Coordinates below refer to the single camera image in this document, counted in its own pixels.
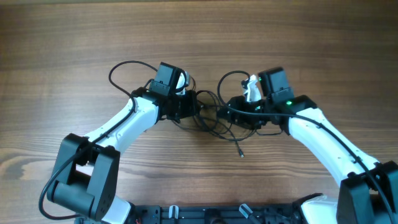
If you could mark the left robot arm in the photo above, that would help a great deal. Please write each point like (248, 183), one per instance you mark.
(85, 174)

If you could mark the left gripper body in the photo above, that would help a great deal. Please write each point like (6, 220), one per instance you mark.
(182, 105)

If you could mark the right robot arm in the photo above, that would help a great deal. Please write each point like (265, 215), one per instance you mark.
(367, 187)

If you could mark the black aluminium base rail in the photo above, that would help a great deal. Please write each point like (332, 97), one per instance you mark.
(244, 213)

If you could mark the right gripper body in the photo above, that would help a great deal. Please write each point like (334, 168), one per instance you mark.
(240, 103)

